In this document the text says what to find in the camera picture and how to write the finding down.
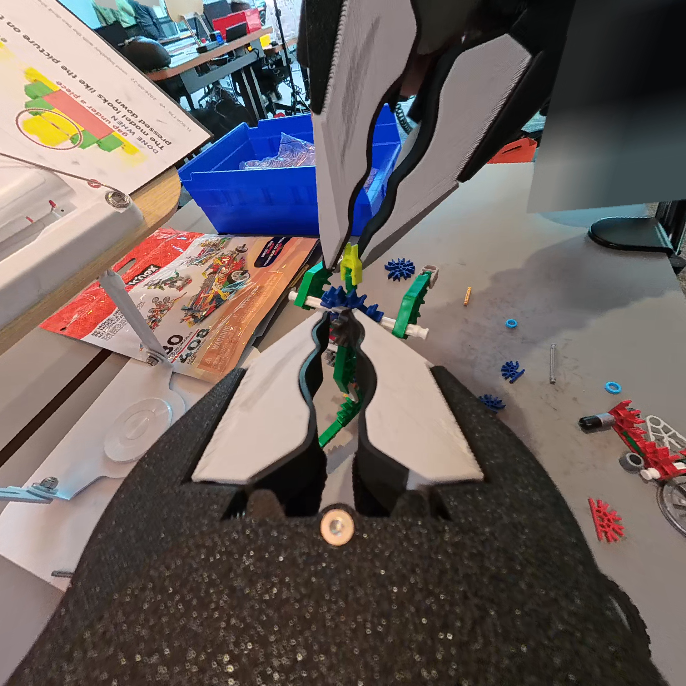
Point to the thin dark grey rod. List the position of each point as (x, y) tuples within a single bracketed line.
[(552, 364)]

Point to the black monitor stand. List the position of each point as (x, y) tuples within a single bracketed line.
[(627, 230)]

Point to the printed white board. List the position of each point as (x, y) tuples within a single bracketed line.
[(107, 80)]

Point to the red connector rack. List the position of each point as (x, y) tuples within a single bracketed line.
[(638, 439)]

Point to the black tripod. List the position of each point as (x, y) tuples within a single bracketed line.
[(289, 64)]

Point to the multicoloured construction toy model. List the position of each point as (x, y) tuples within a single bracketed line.
[(412, 305)]

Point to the yellow clip connector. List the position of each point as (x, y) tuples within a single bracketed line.
[(351, 257)]

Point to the blue plastic bin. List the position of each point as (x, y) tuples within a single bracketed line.
[(268, 203)]

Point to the white rod with black cap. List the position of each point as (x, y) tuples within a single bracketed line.
[(649, 474)]

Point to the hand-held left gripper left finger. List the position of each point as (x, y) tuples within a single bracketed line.
[(252, 429)]

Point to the orange traffic cone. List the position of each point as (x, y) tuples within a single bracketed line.
[(512, 151)]

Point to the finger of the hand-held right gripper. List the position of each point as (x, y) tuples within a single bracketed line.
[(471, 107), (359, 80)]

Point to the beige triangular connector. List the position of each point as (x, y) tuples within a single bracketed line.
[(667, 429)]

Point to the grey spoked wheel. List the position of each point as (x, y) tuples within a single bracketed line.
[(672, 509)]

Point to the wood-edged desk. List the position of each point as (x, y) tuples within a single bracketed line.
[(214, 59)]

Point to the clear plastic bag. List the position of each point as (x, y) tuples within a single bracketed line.
[(289, 153)]

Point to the small red snowflake connector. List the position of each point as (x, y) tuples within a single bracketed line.
[(605, 520)]

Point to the black office chair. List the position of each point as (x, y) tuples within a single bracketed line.
[(144, 53)]

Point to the grey cylinder spacer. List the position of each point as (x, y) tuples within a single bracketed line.
[(632, 462)]

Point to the K'nex instruction bag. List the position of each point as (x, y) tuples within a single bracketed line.
[(161, 300)]

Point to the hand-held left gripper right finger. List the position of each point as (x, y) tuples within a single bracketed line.
[(423, 423)]

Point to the small blue fan connector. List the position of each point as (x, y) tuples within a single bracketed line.
[(513, 371), (492, 403)]

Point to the large blue snowflake connector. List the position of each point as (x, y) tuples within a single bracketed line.
[(400, 269)]

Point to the red case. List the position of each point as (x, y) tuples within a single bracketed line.
[(236, 21)]

